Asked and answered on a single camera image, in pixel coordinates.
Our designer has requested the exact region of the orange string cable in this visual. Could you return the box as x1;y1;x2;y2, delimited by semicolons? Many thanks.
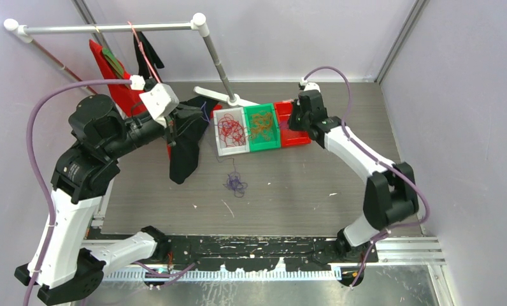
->
247;110;278;143

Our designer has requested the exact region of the red string cable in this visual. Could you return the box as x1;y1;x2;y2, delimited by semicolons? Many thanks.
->
217;110;248;149

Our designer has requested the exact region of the purple string cable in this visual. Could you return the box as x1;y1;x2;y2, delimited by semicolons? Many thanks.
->
198;101;292;200

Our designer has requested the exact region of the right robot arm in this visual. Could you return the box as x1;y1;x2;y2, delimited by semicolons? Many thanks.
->
288;88;419;262

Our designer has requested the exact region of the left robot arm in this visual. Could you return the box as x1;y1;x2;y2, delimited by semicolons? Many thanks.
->
14;94;171;305

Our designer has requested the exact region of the red plastic bin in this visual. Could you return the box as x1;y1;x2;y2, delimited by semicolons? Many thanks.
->
274;101;311;147

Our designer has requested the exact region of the black cloth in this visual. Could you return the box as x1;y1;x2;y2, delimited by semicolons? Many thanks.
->
133;31;219;185

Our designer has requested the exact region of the green plastic bin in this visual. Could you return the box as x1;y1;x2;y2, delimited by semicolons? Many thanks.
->
243;103;281;152

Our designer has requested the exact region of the white plastic bin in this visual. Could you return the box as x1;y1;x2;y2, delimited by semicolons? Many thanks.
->
213;107;250;157

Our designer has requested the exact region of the red cloth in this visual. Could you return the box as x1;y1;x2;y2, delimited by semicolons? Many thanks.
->
89;40;148;128

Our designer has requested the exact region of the pink hanger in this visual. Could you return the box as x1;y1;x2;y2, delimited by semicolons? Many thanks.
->
128;22;165;83

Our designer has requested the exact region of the metal clothes rack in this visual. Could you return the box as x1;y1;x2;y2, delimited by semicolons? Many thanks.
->
3;12;259;156

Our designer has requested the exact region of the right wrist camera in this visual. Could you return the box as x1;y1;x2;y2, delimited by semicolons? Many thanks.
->
299;79;320;92

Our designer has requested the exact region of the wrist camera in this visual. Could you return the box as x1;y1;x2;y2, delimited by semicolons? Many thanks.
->
129;75;179;128
299;79;320;92

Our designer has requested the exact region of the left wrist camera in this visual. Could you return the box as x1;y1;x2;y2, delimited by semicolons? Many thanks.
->
129;75;179;128

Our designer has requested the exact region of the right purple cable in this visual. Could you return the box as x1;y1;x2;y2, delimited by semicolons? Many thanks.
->
302;66;431;289

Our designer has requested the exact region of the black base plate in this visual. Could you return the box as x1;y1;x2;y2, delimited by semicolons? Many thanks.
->
142;235;369;272

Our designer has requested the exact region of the aluminium rail frame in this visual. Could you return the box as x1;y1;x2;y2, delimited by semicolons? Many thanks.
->
62;236;446;282

